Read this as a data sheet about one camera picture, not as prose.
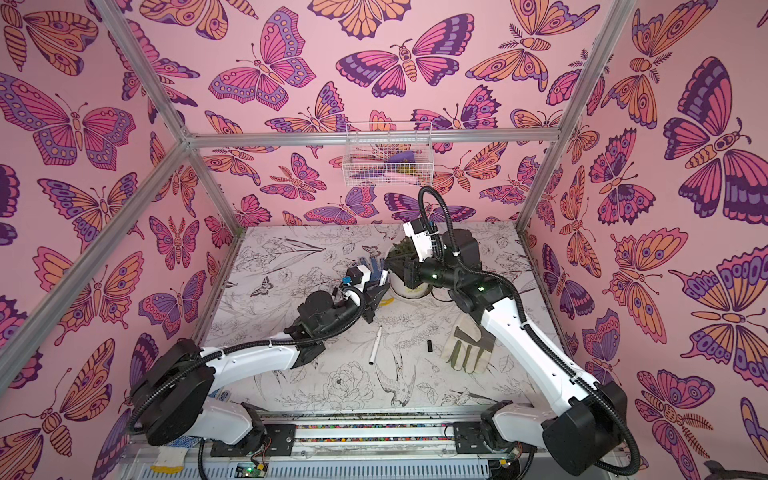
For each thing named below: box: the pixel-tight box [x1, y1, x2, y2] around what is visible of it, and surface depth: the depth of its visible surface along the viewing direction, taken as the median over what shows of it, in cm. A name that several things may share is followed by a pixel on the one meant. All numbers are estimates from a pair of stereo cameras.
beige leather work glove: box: [441, 314, 497, 374], surface depth 90 cm
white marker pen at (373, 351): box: [368, 325, 383, 365], surface depth 89 cm
